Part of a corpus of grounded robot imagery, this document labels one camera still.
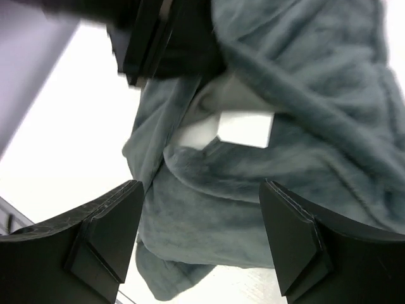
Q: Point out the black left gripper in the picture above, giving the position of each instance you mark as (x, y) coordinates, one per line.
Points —
(153, 39)

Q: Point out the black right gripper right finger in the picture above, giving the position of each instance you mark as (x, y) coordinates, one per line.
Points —
(321, 256)

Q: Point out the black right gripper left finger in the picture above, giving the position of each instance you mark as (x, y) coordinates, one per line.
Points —
(80, 256)

